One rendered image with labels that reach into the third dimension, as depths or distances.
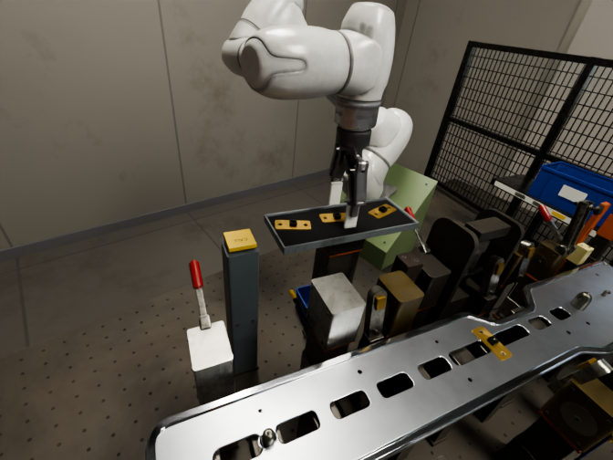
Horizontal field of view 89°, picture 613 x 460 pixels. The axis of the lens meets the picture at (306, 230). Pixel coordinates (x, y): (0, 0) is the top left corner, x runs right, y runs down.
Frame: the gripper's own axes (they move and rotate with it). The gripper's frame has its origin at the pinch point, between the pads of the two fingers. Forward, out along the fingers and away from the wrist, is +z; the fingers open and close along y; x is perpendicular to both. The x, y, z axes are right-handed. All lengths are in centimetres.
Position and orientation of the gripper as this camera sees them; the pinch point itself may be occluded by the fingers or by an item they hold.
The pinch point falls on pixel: (342, 208)
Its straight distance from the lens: 78.6
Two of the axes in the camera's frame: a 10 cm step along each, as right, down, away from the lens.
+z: -0.6, 8.3, 5.6
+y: 2.9, 5.5, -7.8
